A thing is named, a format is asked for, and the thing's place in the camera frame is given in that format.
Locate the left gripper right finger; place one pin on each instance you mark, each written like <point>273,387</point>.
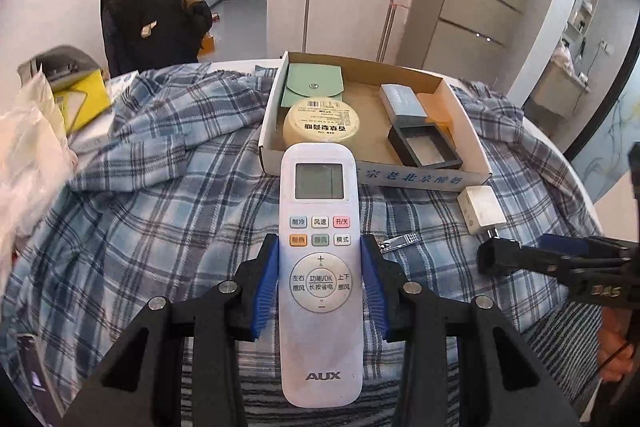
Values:
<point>500,380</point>

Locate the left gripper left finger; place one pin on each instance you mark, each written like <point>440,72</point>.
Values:
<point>177,354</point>

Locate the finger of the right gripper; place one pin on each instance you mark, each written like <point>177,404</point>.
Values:
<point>501,257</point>
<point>575,244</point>

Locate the white square power adapter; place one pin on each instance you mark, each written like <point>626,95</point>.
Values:
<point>480,209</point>

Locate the black square display frame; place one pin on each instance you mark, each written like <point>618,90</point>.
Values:
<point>423,146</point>

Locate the orange translucent plastic box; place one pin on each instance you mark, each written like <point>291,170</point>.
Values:
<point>435,109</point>

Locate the white AUX remote control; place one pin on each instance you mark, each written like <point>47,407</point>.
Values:
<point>320,303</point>

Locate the grey card booklet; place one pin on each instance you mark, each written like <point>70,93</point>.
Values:
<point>400,102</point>

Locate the cream round container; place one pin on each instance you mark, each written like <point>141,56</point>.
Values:
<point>320,120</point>

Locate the green leather pouch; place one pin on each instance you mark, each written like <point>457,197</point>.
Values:
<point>312,81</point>

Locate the person's right hand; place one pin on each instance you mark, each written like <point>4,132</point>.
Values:
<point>615,346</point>

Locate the grey striped towel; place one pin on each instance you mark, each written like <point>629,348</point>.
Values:
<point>350,386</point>

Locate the silver nail clipper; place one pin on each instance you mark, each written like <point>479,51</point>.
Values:
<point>399,242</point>

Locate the glass bathroom door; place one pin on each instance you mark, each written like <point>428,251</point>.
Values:
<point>603,160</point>

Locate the shallow cardboard box tray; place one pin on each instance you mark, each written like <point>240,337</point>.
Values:
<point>377,162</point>

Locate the bathroom vanity cabinet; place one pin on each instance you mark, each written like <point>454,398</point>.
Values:
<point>558,91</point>

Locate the blue plaid cloth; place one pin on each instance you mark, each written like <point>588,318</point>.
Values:
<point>179,199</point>

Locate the white plastic bag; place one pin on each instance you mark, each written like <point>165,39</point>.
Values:
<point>36,161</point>

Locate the yellow packaging box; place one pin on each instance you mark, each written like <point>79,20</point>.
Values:
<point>82,101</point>

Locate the cardboard box on floor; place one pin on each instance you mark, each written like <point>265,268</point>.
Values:
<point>208,45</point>

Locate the grey pouch bag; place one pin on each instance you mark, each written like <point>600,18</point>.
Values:
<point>62,66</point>

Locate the chair with black jacket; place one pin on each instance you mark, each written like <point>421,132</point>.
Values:
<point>152,34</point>

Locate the red handled broom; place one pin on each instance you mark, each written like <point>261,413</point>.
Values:
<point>386,30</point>

